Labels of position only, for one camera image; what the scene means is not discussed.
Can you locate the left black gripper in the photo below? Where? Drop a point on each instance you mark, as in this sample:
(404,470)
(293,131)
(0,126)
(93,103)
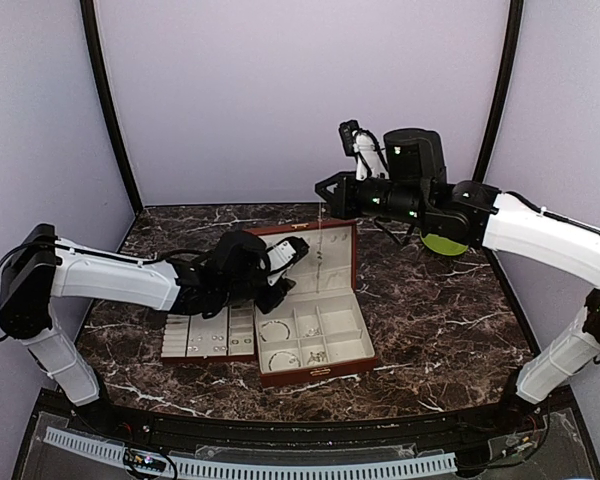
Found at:
(267,304)

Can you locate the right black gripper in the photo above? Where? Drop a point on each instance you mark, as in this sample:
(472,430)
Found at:
(343,204)

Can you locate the red jewelry box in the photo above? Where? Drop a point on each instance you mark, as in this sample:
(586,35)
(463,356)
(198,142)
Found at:
(324,297)

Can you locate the red jewelry tray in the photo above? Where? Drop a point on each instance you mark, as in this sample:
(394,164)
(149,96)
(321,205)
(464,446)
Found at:
(229,336)

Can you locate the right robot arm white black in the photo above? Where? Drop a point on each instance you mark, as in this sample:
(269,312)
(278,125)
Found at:
(402,177)

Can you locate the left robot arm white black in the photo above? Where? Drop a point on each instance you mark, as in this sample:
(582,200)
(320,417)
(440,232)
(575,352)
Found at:
(242,267)

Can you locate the silver bangle upper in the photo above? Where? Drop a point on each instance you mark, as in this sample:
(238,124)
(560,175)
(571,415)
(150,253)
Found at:
(274,331)

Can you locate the silver bangle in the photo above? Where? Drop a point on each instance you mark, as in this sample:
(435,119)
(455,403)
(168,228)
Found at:
(274,331)
(283,361)

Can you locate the silver bangle lower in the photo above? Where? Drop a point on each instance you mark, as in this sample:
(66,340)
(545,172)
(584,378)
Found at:
(283,361)

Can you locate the green plate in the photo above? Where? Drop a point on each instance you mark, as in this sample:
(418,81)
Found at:
(443,246)

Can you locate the small circuit board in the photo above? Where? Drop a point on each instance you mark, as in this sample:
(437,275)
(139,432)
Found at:
(140,460)

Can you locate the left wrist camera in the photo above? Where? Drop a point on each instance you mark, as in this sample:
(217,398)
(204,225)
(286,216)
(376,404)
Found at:
(283,255)

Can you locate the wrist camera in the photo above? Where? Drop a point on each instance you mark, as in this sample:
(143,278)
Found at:
(362,145)
(283,255)

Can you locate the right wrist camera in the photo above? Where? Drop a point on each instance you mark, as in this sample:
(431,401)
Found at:
(362,145)

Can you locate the white slotted cable duct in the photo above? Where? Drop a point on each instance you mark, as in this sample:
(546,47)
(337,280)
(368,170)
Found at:
(252,466)

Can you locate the right black frame post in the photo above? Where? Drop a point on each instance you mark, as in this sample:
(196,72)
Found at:
(500,91)

